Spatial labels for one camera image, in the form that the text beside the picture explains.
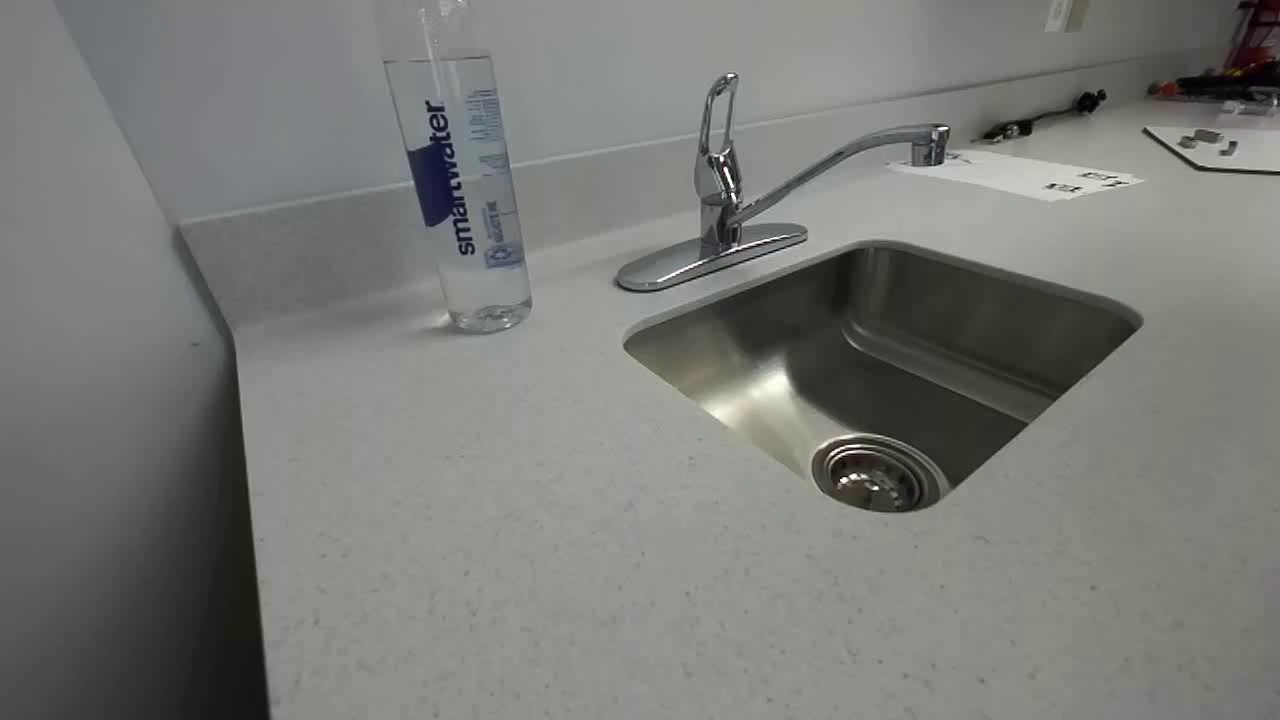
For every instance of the stainless steel sink basin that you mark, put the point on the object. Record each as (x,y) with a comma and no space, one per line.
(855,343)

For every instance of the metal sink drain strainer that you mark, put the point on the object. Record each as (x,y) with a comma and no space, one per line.
(875,475)

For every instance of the clear smartwater plastic bottle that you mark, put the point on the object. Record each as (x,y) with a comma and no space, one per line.
(461,174)

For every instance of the white paper sheet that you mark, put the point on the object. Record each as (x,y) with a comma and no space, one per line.
(1023,174)

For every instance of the black slim hand tool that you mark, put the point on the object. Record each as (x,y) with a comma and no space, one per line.
(1044,113)

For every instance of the red and black equipment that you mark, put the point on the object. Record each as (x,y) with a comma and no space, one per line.
(1244,62)

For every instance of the white wall outlet plate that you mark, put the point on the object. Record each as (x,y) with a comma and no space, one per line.
(1065,12)

